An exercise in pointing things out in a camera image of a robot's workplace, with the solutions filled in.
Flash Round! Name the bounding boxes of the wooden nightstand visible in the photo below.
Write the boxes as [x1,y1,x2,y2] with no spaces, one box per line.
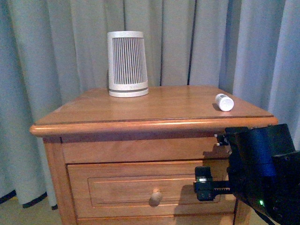
[30,86,278,225]

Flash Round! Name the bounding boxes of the upper wooden drawer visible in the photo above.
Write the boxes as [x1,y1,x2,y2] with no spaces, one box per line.
[68,160,235,219]

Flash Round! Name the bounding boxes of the wooden drawer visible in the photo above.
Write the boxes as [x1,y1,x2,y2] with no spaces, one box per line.
[68,160,235,219]
[77,214,234,225]

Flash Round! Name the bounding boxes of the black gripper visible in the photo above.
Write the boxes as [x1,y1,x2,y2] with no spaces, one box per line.
[193,127,277,202]

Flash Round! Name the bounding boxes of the white medicine bottle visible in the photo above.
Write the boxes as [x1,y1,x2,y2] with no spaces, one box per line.
[215,93,234,112]

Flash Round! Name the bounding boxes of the lower wooden drawer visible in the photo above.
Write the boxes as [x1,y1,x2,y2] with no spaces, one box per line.
[77,214,234,225]

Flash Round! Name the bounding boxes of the white slatted air purifier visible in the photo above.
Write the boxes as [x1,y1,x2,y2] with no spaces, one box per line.
[107,31,149,98]

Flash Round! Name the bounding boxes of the grey curtain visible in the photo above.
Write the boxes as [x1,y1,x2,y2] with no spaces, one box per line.
[0,0,300,207]

